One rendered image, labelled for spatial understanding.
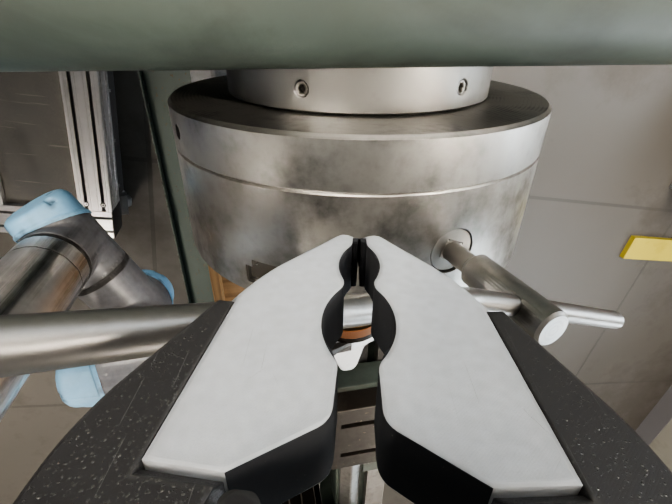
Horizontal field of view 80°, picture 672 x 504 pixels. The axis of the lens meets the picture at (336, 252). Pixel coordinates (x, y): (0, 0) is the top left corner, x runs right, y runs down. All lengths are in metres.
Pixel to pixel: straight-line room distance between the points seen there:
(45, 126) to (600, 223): 2.22
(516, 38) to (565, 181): 1.81
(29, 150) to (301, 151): 1.23
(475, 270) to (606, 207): 2.03
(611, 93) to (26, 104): 1.98
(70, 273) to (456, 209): 0.37
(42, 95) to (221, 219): 1.10
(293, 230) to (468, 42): 0.14
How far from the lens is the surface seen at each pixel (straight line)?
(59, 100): 1.35
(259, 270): 0.30
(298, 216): 0.25
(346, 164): 0.24
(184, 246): 1.05
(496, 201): 0.29
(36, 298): 0.44
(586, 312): 0.29
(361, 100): 0.27
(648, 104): 2.17
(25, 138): 1.42
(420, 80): 0.28
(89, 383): 0.51
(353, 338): 0.47
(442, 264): 0.29
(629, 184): 2.29
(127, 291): 0.56
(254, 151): 0.25
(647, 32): 0.30
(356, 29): 0.22
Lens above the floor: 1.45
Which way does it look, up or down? 57 degrees down
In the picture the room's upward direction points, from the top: 159 degrees clockwise
